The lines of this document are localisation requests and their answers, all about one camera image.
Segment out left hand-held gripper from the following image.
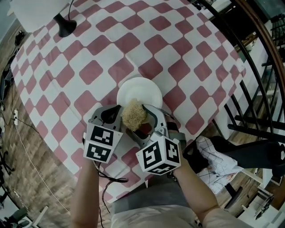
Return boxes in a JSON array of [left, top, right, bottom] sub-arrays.
[[83, 105, 124, 164]]

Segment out black chair base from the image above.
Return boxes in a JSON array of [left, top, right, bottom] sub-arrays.
[[0, 151, 14, 176]]

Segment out black metal rack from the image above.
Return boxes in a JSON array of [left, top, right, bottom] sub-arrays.
[[262, 13, 285, 49]]

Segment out white floor cable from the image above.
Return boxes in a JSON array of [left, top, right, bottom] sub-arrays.
[[16, 124, 69, 212]]

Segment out person's grey trousers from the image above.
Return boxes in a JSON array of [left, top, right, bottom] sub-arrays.
[[111, 180, 190, 214]]

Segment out black office chair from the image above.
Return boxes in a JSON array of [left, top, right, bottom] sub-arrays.
[[184, 135, 285, 210]]

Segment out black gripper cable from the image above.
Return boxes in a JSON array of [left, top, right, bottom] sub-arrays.
[[93, 160, 129, 214]]

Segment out white round plate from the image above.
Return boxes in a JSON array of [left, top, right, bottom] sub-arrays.
[[117, 77, 163, 112]]

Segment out small black floor device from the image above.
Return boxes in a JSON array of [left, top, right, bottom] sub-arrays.
[[15, 31, 25, 45]]

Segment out table with red checkered tablecloth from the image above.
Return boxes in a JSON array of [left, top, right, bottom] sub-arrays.
[[10, 0, 247, 201]]

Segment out black railing with wooden handrail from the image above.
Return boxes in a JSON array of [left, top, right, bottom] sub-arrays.
[[189, 0, 285, 143]]

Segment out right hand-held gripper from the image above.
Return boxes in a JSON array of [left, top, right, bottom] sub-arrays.
[[125, 105, 186, 177]]

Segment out white shade black table lamp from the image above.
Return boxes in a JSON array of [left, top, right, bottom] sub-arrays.
[[12, 0, 77, 38]]

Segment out person's beige shirt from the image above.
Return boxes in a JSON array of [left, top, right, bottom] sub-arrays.
[[110, 204, 243, 228]]

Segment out person's right forearm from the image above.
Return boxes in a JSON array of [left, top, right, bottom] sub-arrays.
[[175, 164, 220, 225]]

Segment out beige noodle block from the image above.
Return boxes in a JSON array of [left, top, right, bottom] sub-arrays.
[[121, 99, 147, 132]]

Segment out person's left forearm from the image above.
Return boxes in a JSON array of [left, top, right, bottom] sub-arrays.
[[70, 159, 101, 228]]

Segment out white checked shirt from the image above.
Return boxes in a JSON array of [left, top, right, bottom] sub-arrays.
[[195, 135, 244, 194]]

